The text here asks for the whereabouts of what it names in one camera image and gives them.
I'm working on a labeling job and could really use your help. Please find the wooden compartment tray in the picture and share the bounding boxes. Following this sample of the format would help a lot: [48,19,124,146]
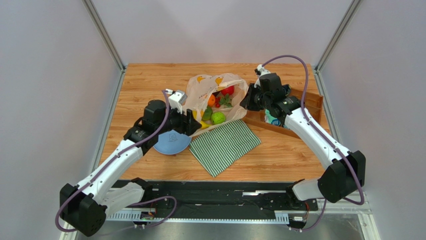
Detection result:
[242,92,323,139]

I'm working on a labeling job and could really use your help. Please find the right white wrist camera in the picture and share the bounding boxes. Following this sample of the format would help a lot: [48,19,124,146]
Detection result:
[254,64,271,88]

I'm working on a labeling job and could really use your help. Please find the green striped cloth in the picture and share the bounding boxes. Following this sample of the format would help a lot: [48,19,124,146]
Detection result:
[189,120,261,178]

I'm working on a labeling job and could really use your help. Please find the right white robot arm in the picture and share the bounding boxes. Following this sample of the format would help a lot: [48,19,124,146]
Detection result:
[240,73,366,203]

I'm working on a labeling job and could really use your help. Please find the red pomegranate fruit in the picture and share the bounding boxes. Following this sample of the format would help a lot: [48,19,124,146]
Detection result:
[220,85,235,96]

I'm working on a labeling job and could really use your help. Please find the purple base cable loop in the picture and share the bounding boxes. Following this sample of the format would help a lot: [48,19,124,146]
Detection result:
[128,195,178,229]

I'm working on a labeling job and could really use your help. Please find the cherry sprig with leaves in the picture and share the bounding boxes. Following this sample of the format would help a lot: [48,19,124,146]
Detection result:
[214,94,233,108]

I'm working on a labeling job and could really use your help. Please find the translucent banana print plastic bag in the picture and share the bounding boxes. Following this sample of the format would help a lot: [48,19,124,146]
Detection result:
[183,73,249,124]

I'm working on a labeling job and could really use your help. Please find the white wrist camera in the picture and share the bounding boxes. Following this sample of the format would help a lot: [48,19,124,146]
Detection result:
[165,89,188,114]
[254,64,271,88]

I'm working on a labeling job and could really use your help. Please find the orange fruit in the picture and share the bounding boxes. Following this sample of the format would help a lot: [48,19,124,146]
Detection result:
[207,94,216,108]

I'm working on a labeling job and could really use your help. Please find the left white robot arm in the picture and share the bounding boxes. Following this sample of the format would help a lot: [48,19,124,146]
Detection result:
[55,99,202,237]

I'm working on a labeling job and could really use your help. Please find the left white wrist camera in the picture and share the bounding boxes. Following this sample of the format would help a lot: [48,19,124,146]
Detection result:
[165,89,188,114]

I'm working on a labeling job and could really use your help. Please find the yellow banana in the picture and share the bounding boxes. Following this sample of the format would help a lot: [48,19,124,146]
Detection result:
[192,110,211,129]

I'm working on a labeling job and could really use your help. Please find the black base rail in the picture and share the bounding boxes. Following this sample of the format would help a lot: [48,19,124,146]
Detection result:
[131,178,319,222]

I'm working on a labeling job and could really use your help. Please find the teal white socks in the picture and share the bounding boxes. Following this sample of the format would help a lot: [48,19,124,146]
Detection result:
[264,109,289,130]

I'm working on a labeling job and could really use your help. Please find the light green fruit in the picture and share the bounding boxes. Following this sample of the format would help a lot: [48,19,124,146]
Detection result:
[210,111,226,125]

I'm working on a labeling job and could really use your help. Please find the blue plate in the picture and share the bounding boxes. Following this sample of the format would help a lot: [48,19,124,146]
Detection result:
[153,130,192,155]

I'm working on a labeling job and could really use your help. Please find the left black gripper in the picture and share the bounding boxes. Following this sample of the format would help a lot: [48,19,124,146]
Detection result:
[155,103,202,137]

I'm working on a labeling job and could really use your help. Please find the dark green mango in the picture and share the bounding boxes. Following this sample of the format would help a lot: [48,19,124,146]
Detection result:
[201,106,213,121]

